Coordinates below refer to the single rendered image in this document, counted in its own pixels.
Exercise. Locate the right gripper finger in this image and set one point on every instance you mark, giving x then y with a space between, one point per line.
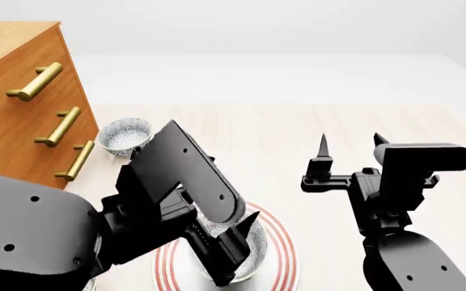
378 140
321 165

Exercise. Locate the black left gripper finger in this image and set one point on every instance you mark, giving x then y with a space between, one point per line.
237 245

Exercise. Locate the speckled grey white bowl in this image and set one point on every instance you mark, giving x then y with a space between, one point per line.
91 286
121 138
257 239

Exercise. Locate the white plate with red rings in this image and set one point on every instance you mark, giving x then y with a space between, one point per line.
283 251

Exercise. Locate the wooden drawer cabinet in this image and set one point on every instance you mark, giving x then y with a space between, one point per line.
2 121

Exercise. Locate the black right gripper camera box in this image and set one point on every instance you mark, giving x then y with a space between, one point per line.
411 163

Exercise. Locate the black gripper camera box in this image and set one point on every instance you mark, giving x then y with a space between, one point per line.
194 169
411 163

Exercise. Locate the black left gripper camera box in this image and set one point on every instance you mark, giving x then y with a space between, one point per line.
194 169

